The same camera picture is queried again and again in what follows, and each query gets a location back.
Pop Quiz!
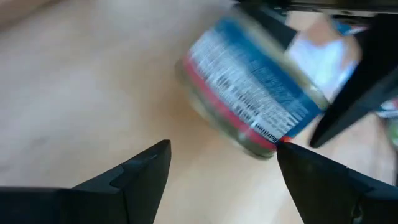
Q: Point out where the blue salmon can gold lid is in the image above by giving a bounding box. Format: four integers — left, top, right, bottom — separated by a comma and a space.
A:
174, 9, 330, 160
331, 17, 369, 37

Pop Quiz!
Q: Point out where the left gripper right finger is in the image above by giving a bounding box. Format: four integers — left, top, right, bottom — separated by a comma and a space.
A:
275, 141, 398, 224

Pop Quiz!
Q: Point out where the green tuna can silver lid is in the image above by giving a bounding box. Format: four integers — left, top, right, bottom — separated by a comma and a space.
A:
376, 98, 398, 149

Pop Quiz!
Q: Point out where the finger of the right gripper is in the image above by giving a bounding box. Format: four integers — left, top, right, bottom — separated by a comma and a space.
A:
244, 7, 299, 51
309, 15, 398, 149

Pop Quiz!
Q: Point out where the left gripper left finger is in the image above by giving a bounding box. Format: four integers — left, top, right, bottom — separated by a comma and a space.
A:
0, 139, 173, 224

